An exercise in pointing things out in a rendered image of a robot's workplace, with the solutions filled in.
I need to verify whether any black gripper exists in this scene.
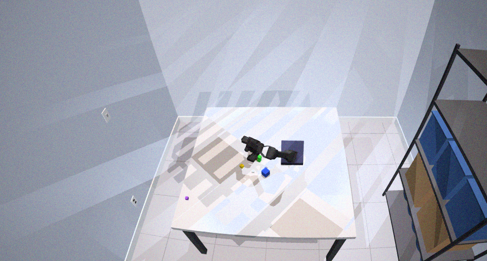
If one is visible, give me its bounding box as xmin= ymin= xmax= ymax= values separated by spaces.
xmin=247 ymin=143 xmax=264 ymax=162

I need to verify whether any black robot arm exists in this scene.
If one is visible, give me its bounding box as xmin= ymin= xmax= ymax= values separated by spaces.
xmin=241 ymin=136 xmax=298 ymax=162

